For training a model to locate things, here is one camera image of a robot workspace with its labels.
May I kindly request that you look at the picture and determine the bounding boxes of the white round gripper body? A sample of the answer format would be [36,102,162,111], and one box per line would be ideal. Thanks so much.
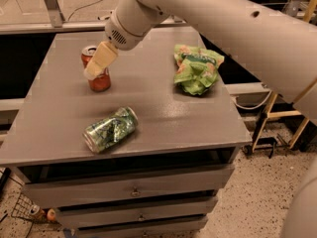
[105,0,168,51]

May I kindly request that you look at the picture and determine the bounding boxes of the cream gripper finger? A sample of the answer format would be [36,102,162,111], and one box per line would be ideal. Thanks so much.
[83,41,118,80]

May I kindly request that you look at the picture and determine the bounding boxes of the red Coca-Cola can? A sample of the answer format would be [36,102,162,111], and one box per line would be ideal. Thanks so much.
[81,45,111,92]

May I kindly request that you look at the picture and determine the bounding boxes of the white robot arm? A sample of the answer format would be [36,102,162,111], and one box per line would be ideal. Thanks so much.
[84,0,317,124]

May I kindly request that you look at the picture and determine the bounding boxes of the green soda can lying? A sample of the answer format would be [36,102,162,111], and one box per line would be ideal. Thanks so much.
[83,107,139,154]

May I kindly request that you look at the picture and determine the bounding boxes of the can in basket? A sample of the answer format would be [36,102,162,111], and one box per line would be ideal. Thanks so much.
[29,204,46,220]

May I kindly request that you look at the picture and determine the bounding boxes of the grey metal railing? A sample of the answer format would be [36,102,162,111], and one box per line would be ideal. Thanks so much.
[0,0,317,36]

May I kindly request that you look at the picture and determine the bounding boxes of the green chip bag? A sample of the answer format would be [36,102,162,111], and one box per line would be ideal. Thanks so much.
[173,45,224,95]

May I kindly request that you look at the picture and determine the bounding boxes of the grey drawer cabinet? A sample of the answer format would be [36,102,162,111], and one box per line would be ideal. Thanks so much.
[1,27,251,238]

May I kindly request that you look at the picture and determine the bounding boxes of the orange fruit in basket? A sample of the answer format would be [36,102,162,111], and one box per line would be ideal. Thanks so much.
[47,209,56,222]

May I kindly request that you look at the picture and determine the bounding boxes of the white cable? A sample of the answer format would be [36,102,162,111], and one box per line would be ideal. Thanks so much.
[232,89,273,111]

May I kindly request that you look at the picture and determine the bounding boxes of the wire basket on floor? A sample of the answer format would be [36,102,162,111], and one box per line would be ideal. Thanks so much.
[11,193,46,223]

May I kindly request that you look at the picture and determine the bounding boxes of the yellow frame stand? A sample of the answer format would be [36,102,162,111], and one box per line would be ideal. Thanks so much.
[243,0,317,159]

